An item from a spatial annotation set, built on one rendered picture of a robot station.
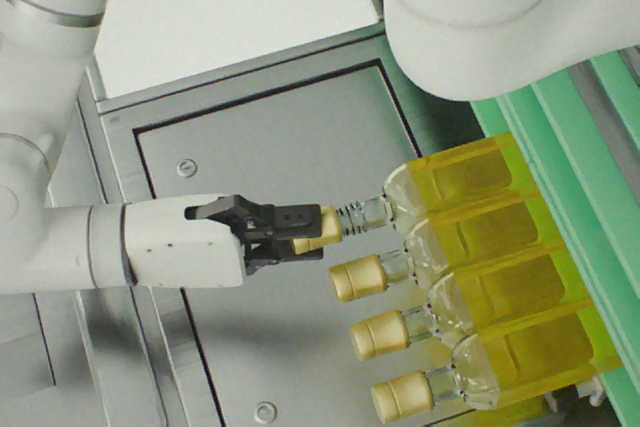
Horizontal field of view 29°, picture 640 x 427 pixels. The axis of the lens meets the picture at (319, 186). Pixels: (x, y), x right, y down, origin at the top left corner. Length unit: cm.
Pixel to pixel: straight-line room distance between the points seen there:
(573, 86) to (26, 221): 47
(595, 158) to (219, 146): 46
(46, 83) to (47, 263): 16
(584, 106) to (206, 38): 51
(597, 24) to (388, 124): 62
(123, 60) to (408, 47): 71
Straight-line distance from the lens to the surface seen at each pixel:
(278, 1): 141
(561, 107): 102
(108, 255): 108
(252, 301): 122
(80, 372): 124
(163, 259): 108
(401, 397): 103
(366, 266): 107
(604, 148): 101
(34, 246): 109
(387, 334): 105
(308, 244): 109
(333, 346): 120
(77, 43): 101
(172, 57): 137
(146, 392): 120
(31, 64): 111
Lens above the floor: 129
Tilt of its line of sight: 8 degrees down
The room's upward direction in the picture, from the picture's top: 107 degrees counter-clockwise
